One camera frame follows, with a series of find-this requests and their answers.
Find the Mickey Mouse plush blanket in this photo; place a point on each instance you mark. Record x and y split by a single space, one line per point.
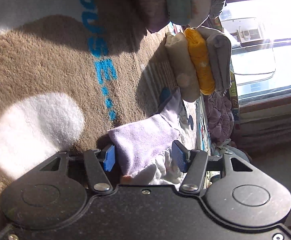
70 71

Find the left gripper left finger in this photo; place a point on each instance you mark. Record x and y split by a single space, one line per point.
97 163

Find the folded pastel clothes stack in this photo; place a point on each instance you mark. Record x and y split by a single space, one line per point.
156 14

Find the window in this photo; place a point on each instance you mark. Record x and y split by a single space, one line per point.
260 32

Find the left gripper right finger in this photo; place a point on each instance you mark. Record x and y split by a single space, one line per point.
191 162

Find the white floral purple-cuffed garment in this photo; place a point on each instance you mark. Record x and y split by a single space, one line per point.
143 148

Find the folded grey garment on stack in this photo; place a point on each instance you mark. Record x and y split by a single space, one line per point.
219 49

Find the folded cream garment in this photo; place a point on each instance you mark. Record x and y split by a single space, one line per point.
183 68

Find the purple quilted comforter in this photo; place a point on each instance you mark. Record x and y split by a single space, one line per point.
220 117

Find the folded yellow garment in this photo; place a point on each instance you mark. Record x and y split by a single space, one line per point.
198 52

